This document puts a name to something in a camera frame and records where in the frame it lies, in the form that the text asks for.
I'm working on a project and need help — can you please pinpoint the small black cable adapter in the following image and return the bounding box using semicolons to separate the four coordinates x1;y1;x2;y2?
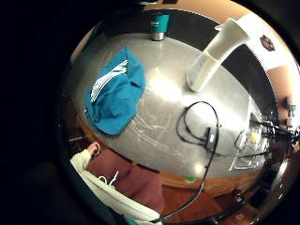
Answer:
203;126;218;148

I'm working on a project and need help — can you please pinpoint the blue cloth with white stripes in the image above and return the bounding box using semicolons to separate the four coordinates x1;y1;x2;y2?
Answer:
83;46;147;136

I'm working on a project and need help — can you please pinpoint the black tripod stand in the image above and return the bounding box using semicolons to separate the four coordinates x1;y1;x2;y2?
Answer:
249;116;300;148

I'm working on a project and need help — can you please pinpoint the clear plastic container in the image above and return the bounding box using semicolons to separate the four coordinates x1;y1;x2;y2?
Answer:
229;111;270;172

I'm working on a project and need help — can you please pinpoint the black cable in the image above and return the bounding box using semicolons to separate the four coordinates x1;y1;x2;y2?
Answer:
150;100;223;224

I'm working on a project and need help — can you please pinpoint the teal tumbler with steel base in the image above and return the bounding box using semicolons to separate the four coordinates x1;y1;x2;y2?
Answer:
149;12;171;42

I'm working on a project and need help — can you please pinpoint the grey wall fixture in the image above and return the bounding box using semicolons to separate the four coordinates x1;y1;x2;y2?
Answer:
284;96;298;127

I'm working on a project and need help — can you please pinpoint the the person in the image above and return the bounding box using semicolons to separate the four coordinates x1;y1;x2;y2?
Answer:
68;141;167;225

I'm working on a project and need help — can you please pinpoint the small green object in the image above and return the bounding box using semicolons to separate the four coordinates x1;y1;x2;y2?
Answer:
184;175;199;184

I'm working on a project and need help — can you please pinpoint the yellow item in clear container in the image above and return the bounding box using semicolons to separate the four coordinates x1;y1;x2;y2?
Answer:
248;131;261;144

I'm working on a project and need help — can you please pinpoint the white paper with dark emblem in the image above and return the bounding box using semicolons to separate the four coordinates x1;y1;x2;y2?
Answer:
236;12;294;71

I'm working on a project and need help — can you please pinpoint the white drawstring cord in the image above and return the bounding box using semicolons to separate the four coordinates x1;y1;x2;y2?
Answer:
98;170;120;188

